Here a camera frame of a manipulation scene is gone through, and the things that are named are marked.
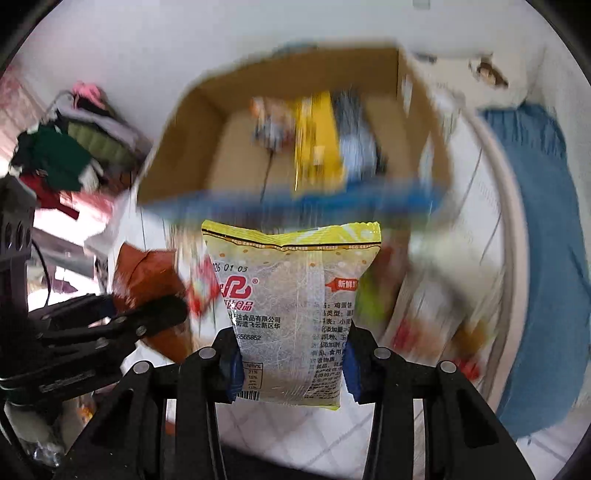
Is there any bright yellow snack packet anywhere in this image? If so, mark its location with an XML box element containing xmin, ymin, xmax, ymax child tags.
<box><xmin>293</xmin><ymin>91</ymin><xmax>348</xmax><ymax>193</ymax></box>

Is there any orange grey snack packet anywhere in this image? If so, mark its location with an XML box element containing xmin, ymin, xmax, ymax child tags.
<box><xmin>250</xmin><ymin>96</ymin><xmax>297</xmax><ymax>149</ymax></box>

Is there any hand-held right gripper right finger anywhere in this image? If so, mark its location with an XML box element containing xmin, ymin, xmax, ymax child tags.
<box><xmin>344</xmin><ymin>323</ymin><xmax>527</xmax><ymax>480</ymax></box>

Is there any black cable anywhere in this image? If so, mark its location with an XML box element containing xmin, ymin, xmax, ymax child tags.
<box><xmin>31</xmin><ymin>240</ymin><xmax>52</xmax><ymax>309</ymax></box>

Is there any red white snack packet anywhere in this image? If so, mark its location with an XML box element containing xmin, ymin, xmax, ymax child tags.
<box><xmin>184</xmin><ymin>256</ymin><xmax>223</xmax><ymax>320</ymax></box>

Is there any pink cloth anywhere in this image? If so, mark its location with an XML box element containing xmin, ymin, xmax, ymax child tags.
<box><xmin>32</xmin><ymin>185</ymin><xmax>140</xmax><ymax>251</ymax></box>

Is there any cardboard box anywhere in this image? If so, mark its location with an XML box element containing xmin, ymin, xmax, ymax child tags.
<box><xmin>136</xmin><ymin>44</ymin><xmax>455</xmax><ymax>227</ymax></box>

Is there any white grid tablecloth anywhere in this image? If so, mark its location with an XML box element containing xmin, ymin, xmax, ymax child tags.
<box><xmin>139</xmin><ymin>208</ymin><xmax>532</xmax><ymax>480</ymax></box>

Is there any heap of assorted snack packets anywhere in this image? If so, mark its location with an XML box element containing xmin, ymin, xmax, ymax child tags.
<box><xmin>360</xmin><ymin>226</ymin><xmax>507</xmax><ymax>385</ymax></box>

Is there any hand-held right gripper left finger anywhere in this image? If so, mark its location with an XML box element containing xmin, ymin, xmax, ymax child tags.
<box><xmin>55</xmin><ymin>328</ymin><xmax>244</xmax><ymax>480</ymax></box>

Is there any blue cloth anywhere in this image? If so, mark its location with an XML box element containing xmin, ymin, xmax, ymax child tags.
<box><xmin>479</xmin><ymin>104</ymin><xmax>591</xmax><ymax>440</ymax></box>

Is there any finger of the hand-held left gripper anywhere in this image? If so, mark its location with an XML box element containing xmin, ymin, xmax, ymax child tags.
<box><xmin>39</xmin><ymin>295</ymin><xmax>188</xmax><ymax>366</ymax></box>
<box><xmin>28</xmin><ymin>294</ymin><xmax>117</xmax><ymax>331</ymax></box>

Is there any yellow white snack packet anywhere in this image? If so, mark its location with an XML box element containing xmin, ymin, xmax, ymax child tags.
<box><xmin>202</xmin><ymin>220</ymin><xmax>383</xmax><ymax>409</ymax></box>

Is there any blue white snack packet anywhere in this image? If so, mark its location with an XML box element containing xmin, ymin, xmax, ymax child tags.
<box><xmin>333</xmin><ymin>93</ymin><xmax>386</xmax><ymax>182</ymax></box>

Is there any pile of clothes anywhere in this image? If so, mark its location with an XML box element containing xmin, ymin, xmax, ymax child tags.
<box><xmin>9</xmin><ymin>80</ymin><xmax>154</xmax><ymax>219</ymax></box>

